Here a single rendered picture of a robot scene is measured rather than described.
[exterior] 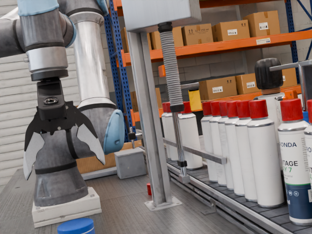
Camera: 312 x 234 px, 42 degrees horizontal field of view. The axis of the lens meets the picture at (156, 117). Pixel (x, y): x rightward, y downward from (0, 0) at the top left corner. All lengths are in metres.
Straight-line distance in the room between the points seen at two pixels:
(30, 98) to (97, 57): 4.19
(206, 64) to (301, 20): 1.74
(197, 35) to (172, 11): 4.19
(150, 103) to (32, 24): 0.40
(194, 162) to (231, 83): 4.08
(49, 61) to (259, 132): 0.41
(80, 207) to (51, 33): 0.51
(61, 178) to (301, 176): 0.66
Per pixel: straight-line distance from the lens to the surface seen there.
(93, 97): 1.13
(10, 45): 0.92
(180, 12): 0.96
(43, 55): 0.78
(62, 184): 1.12
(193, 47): 5.00
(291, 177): 0.69
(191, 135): 1.21
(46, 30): 0.79
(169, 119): 1.38
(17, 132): 5.35
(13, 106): 5.34
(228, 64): 6.10
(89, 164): 1.64
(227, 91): 5.24
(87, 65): 1.16
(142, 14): 0.99
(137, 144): 2.27
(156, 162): 1.06
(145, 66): 1.05
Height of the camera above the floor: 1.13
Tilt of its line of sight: 4 degrees down
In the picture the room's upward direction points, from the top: 9 degrees counter-clockwise
